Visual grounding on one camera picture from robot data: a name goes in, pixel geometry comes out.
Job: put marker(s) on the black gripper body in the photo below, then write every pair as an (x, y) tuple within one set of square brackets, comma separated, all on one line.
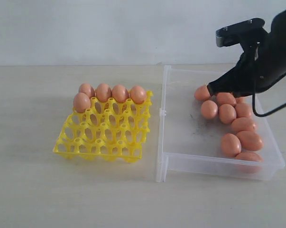
[(262, 71)]

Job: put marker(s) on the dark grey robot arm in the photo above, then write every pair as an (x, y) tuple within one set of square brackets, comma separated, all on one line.
[(276, 35)]

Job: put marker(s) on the yellow plastic egg tray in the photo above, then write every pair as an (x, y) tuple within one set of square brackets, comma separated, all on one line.
[(109, 130)]

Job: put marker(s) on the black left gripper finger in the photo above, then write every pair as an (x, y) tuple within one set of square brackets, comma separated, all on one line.
[(227, 83)]

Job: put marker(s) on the clear plastic bin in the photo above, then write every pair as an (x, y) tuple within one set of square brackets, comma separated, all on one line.
[(190, 143)]

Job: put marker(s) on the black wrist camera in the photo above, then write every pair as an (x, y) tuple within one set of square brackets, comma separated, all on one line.
[(247, 33)]

